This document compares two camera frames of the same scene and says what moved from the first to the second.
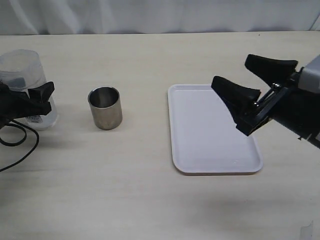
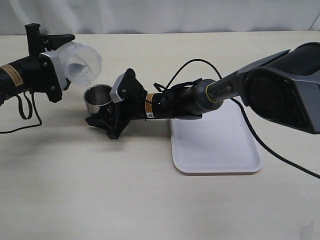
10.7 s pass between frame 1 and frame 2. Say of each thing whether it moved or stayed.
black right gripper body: moved
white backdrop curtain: stayed
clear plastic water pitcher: moved
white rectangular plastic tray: stayed
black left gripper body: moved
